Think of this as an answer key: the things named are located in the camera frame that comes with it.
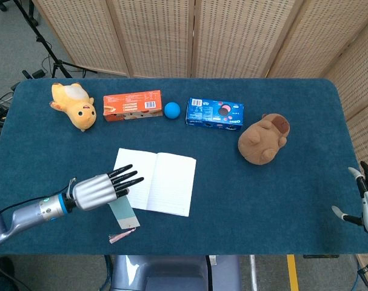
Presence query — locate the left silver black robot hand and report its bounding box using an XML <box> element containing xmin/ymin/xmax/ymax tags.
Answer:
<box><xmin>71</xmin><ymin>164</ymin><xmax>145</xmax><ymax>212</ymax></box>

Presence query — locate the teal cream bookmark pink tassel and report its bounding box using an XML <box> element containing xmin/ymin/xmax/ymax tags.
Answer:
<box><xmin>107</xmin><ymin>189</ymin><xmax>141</xmax><ymax>245</ymax></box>

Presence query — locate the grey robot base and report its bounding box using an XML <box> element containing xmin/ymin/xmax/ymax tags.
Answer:
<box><xmin>110</xmin><ymin>255</ymin><xmax>242</xmax><ymax>291</ymax></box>

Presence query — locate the open white lined notebook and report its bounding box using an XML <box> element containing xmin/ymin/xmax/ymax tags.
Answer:
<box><xmin>113</xmin><ymin>147</ymin><xmax>197</xmax><ymax>218</ymax></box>

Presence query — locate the yellow plush animal toy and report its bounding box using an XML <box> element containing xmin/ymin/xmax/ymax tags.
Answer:
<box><xmin>49</xmin><ymin>82</ymin><xmax>97</xmax><ymax>132</ymax></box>

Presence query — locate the orange snack box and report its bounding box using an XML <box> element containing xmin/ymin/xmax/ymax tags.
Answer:
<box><xmin>102</xmin><ymin>89</ymin><xmax>164</xmax><ymax>122</ymax></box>

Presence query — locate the blue ball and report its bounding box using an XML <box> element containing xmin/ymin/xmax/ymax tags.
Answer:
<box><xmin>164</xmin><ymin>102</ymin><xmax>181</xmax><ymax>119</ymax></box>

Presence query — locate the teal table cloth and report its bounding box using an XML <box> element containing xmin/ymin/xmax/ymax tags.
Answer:
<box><xmin>0</xmin><ymin>78</ymin><xmax>368</xmax><ymax>256</ymax></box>

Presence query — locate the brown plush capybara toy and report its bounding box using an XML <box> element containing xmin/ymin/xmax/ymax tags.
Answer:
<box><xmin>238</xmin><ymin>113</ymin><xmax>291</xmax><ymax>166</ymax></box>

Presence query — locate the blue Oreo cookie box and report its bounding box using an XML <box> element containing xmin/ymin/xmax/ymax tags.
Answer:
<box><xmin>185</xmin><ymin>97</ymin><xmax>244</xmax><ymax>132</ymax></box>

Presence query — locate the black tripod stand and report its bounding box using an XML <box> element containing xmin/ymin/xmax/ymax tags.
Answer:
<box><xmin>12</xmin><ymin>0</ymin><xmax>97</xmax><ymax>80</ymax></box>

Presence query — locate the wicker folding screen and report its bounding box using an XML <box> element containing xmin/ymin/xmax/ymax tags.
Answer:
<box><xmin>33</xmin><ymin>0</ymin><xmax>368</xmax><ymax>170</ymax></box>

